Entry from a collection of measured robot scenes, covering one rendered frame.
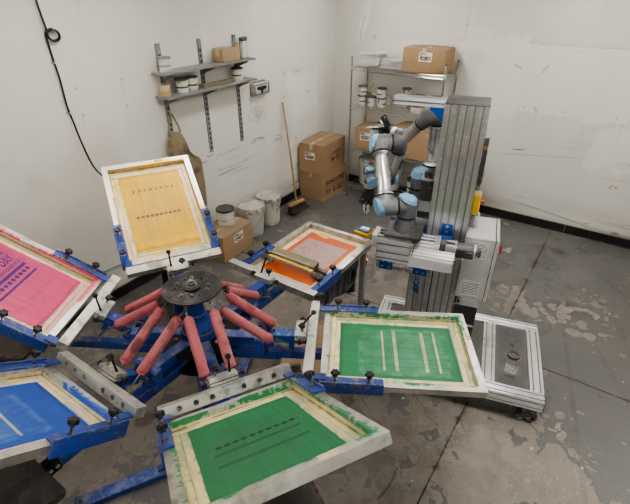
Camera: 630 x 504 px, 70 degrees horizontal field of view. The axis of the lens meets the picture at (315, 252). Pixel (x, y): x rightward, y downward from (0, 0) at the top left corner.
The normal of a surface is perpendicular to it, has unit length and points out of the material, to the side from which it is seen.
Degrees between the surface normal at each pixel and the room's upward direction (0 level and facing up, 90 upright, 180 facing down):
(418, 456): 0
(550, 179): 90
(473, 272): 90
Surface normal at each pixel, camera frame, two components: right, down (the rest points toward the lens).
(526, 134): -0.56, 0.43
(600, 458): 0.00, -0.86
